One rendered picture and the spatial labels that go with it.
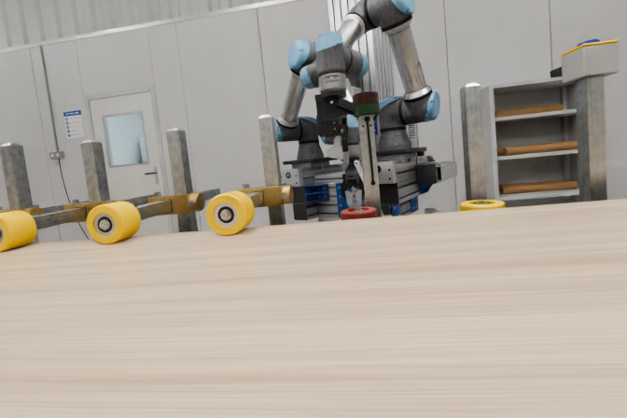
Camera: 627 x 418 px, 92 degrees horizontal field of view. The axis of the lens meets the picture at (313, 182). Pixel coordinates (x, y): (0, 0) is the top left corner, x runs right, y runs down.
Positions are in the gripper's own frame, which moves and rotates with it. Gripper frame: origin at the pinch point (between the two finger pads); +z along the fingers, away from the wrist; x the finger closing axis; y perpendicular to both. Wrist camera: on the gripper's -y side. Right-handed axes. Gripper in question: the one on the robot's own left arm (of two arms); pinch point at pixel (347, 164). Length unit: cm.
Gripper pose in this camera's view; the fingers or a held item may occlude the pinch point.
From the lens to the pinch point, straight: 84.8
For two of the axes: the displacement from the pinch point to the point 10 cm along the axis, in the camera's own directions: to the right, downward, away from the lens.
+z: 1.0, 9.9, 0.7
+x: -1.1, 0.8, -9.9
